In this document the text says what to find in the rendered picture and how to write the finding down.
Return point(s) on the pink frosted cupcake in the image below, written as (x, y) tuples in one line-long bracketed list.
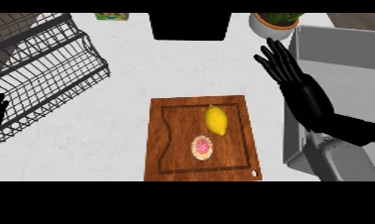
[(202, 148)]

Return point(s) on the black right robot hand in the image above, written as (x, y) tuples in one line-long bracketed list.
[(303, 93)]

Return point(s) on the green printed box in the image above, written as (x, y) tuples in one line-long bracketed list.
[(111, 16)]

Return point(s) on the white potted green plant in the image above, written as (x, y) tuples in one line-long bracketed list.
[(275, 24)]

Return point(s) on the brown wooden cutting board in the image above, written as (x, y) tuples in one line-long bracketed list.
[(201, 138)]

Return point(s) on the black appliance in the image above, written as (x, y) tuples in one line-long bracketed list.
[(191, 25)]

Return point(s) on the yellow lemon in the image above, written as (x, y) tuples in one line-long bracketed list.
[(216, 120)]

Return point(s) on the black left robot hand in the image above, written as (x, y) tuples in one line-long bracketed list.
[(2, 109)]

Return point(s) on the grey open box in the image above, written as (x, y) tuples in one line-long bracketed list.
[(332, 79)]

